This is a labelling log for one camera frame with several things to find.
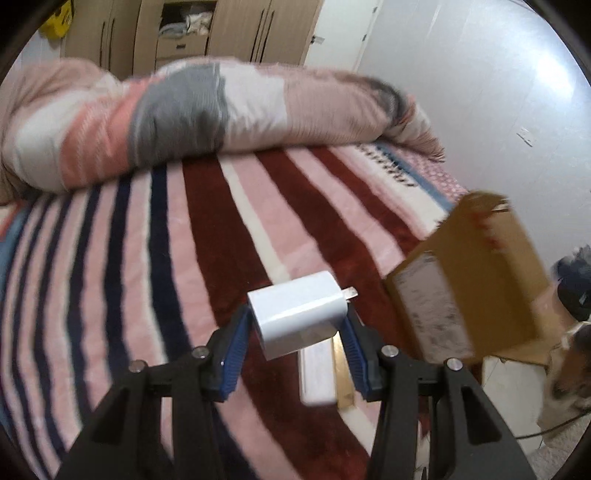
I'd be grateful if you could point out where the striped fleece blanket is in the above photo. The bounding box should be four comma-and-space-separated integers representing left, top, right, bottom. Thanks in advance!
0, 141, 472, 480

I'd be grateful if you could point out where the white charger plug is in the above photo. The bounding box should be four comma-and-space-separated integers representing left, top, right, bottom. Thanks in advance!
247, 271, 358, 361

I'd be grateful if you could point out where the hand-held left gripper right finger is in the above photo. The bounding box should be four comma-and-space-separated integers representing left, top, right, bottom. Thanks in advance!
341, 306, 538, 480

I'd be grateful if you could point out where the cardboard storage box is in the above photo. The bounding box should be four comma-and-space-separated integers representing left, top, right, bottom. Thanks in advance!
156, 36, 209, 70

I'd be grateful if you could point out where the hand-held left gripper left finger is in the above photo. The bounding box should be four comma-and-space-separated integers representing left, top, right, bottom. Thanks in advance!
54, 306, 253, 480

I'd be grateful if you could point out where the white door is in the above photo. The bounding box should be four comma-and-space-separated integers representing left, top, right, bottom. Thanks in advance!
302, 0, 384, 72

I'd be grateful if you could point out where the pink grey folded quilt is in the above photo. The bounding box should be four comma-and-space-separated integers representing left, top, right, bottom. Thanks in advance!
0, 57, 446, 204

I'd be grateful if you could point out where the yellow bag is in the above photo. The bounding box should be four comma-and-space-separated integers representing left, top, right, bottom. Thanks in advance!
39, 0, 75, 38

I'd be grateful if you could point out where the brown cardboard box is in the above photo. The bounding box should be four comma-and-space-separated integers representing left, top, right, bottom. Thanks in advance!
385, 190, 571, 367

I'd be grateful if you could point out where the white rectangular box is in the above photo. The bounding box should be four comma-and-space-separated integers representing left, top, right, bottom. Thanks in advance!
298, 339, 338, 408

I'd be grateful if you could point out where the wooden wardrobe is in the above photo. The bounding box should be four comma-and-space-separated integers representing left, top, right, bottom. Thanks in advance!
62, 0, 324, 77

